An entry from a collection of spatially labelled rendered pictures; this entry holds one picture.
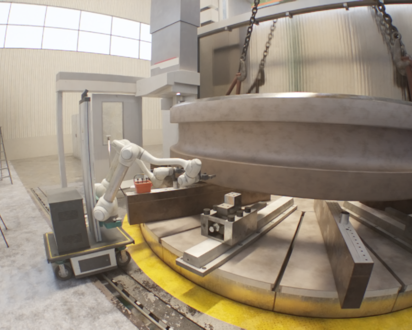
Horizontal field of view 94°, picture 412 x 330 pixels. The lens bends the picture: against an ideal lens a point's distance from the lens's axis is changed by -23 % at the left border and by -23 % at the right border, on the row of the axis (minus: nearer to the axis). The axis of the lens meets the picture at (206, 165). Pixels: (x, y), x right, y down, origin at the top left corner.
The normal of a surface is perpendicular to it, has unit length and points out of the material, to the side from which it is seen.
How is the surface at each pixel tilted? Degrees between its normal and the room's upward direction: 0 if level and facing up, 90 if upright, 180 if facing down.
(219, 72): 90
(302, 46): 90
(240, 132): 90
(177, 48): 90
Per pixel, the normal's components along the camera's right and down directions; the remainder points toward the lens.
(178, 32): -0.68, 0.12
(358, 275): -0.30, 0.15
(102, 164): 0.73, 0.11
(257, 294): -0.51, 0.14
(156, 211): 0.47, 0.14
